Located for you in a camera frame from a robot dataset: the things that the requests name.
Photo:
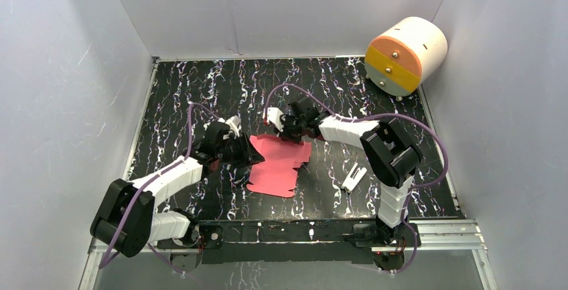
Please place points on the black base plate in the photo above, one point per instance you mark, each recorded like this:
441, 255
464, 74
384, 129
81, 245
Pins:
341, 251

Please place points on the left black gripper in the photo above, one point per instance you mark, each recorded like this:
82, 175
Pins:
242, 151

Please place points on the round drawer cabinet toy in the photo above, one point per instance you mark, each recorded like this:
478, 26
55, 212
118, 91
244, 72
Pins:
400, 59

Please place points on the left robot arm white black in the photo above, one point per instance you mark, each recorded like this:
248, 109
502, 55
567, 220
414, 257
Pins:
127, 218

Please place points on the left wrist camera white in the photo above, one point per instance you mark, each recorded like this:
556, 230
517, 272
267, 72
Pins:
234, 123

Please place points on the aluminium front rail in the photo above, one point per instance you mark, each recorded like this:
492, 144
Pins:
363, 233

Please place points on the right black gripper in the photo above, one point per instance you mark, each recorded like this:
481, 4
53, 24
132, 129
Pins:
284, 134

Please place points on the pink paper box sheet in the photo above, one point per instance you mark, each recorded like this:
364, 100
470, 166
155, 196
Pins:
277, 174

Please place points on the small white plastic clip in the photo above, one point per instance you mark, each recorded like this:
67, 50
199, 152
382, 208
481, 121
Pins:
353, 178

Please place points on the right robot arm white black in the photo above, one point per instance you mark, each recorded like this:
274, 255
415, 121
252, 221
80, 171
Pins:
389, 150

